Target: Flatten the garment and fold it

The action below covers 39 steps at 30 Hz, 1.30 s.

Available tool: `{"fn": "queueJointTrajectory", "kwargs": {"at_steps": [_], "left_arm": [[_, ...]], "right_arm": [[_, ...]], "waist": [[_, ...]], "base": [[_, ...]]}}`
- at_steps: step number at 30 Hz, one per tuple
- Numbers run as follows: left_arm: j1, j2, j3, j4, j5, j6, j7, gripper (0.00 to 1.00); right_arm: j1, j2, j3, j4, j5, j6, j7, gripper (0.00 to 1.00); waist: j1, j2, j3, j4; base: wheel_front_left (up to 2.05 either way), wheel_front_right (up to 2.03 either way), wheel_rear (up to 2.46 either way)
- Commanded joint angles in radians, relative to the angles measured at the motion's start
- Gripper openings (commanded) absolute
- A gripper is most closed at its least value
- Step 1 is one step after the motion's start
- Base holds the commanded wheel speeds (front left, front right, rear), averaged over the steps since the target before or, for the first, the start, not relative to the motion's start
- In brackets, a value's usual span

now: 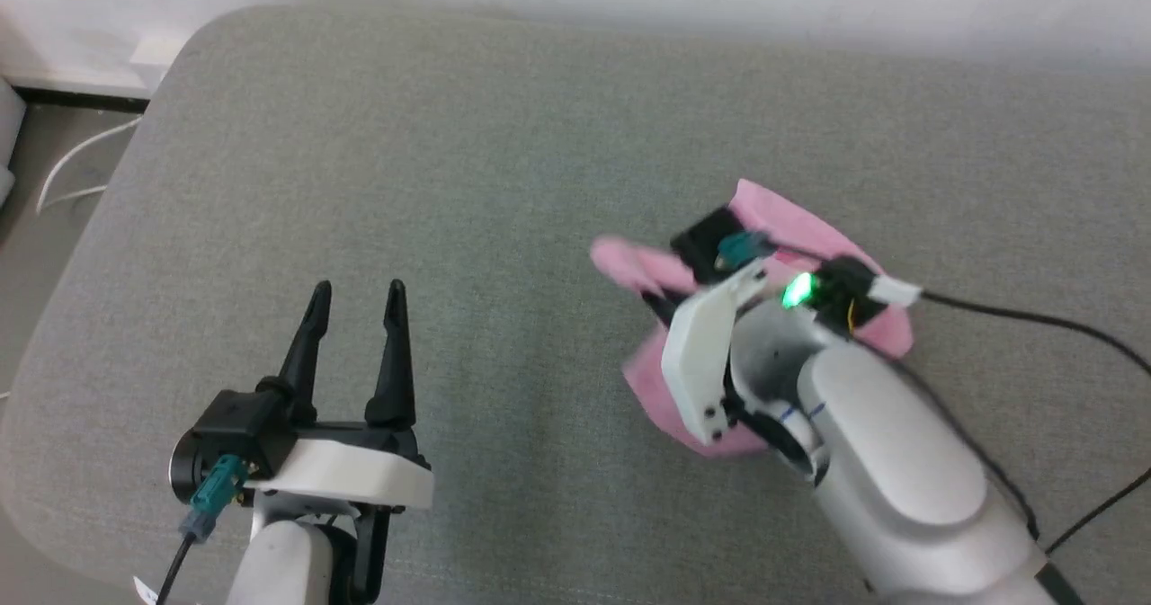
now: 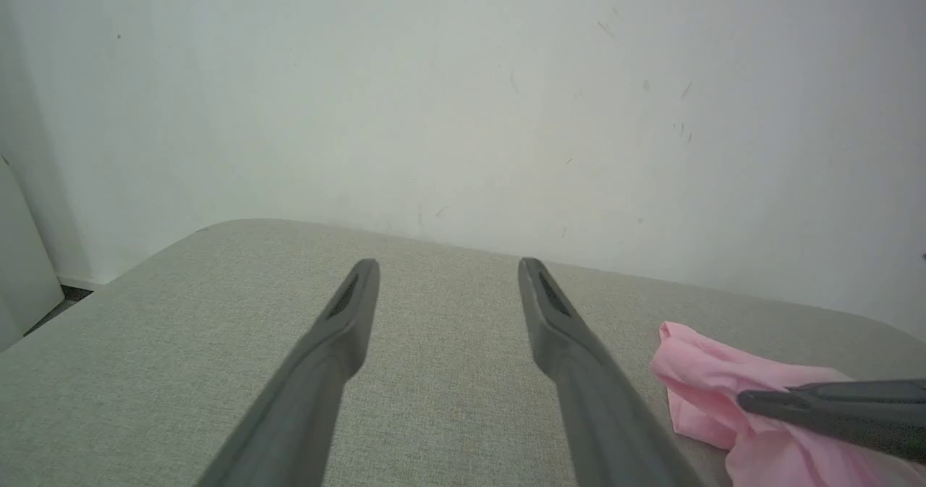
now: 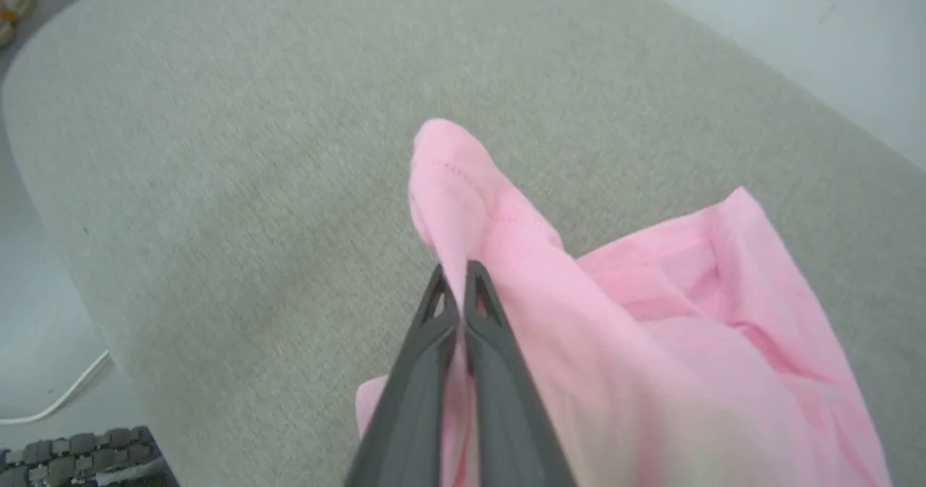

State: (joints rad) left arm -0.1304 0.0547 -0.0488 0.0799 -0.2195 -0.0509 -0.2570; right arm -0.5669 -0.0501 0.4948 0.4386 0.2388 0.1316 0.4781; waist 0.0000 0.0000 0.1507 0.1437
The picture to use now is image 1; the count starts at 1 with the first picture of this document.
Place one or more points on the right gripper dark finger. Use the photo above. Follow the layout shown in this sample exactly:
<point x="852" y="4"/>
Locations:
<point x="658" y="305"/>

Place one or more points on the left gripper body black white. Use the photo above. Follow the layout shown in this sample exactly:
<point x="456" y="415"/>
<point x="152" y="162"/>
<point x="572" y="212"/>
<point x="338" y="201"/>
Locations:
<point x="342" y="470"/>

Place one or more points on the grey fabric sofa cushion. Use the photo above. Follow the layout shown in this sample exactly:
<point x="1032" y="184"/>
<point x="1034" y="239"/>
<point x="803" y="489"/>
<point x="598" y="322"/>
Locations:
<point x="504" y="137"/>

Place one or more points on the pink garment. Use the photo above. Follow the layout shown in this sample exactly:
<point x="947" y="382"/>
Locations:
<point x="773" y="214"/>

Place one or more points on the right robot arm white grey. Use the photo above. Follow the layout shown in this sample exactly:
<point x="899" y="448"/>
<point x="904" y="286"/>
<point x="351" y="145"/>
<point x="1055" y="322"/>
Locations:
<point x="890" y="470"/>

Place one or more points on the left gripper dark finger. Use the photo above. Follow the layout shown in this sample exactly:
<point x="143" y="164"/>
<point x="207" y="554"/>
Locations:
<point x="306" y="344"/>
<point x="394" y="353"/>

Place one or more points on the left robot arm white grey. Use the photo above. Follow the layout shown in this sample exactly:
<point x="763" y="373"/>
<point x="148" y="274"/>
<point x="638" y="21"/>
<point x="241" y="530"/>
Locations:
<point x="288" y="556"/>

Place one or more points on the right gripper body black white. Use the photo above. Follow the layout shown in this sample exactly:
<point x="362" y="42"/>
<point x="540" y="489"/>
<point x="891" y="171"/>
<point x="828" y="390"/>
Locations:
<point x="706" y="353"/>

